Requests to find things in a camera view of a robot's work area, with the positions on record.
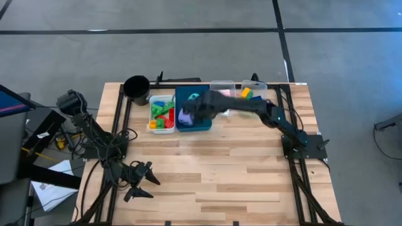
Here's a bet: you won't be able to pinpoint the black support beam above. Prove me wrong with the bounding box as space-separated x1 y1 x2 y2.
18 156 82 190

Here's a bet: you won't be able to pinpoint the white papers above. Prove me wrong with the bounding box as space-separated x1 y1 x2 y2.
31 159 79 212

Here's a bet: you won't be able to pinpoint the teal plastic bin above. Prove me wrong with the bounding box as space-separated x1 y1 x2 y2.
174 85 214 133

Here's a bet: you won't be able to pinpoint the purple foam die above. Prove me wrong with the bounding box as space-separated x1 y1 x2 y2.
177 108 194 127

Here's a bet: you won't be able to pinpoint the black table frame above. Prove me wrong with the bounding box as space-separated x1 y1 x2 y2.
72 71 346 226

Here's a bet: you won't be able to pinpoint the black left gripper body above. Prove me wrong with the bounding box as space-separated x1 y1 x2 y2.
124 161 153 189

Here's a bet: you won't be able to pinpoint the black floor cable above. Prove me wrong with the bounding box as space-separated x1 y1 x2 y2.
372 124 402 161

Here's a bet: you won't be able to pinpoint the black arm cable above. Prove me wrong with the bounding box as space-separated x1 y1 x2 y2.
103 127 139 164

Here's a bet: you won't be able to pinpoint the grey cabinet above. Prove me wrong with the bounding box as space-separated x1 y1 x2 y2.
0 92 32 186

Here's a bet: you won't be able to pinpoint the white plastic bin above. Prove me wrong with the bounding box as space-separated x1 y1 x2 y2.
147 95 177 135

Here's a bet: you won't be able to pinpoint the long black cable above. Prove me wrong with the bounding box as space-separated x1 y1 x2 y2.
79 158 105 219

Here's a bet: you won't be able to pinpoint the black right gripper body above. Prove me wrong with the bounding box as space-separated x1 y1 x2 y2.
188 90 227 122

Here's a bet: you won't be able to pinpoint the clear plastic bin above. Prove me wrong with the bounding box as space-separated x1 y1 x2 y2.
240 79 269 119
209 80 237 117

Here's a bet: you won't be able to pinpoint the blue screen monitor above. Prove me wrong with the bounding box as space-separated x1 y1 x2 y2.
0 83 36 119

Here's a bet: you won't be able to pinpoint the black stand leg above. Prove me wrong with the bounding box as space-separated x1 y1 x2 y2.
373 112 402 134

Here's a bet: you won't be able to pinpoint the black cup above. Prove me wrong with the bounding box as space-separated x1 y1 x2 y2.
122 75 152 106

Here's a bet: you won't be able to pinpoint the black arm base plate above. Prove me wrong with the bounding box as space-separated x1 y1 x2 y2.
83 134 129 159
281 134 329 159

